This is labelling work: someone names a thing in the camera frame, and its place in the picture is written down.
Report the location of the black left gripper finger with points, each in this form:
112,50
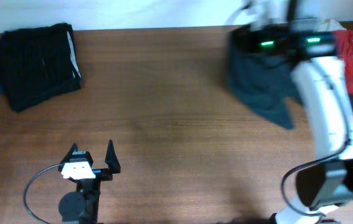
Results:
111,159
73,149

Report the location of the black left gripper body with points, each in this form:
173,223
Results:
100,173

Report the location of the dark green t-shirt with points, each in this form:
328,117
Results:
262,84

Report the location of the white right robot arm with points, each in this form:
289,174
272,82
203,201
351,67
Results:
326,183

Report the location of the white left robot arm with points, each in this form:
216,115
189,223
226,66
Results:
81,205

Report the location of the folded black garment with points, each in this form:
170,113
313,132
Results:
37,64

